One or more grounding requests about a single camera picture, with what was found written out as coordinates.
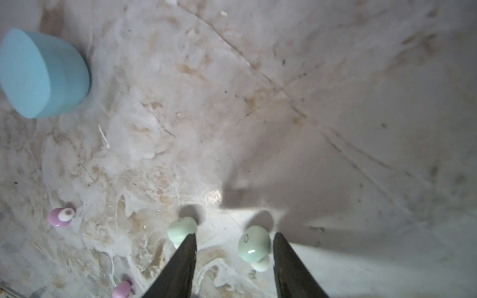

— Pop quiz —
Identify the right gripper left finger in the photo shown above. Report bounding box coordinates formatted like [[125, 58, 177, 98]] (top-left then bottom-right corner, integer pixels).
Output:
[[142, 233, 197, 298]]

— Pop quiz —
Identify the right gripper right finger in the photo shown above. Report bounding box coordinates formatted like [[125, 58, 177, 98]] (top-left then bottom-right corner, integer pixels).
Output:
[[273, 232, 329, 298]]

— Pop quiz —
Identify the mint green earbud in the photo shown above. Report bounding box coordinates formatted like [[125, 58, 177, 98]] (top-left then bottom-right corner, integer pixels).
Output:
[[238, 225, 272, 273], [167, 217, 198, 248]]

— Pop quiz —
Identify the blue charging case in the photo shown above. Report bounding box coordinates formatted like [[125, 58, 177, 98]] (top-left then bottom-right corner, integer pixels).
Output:
[[1, 29, 91, 119]]

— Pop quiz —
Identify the pink earbud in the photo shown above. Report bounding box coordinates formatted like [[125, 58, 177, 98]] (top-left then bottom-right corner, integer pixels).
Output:
[[47, 207, 76, 228], [111, 280, 132, 298]]

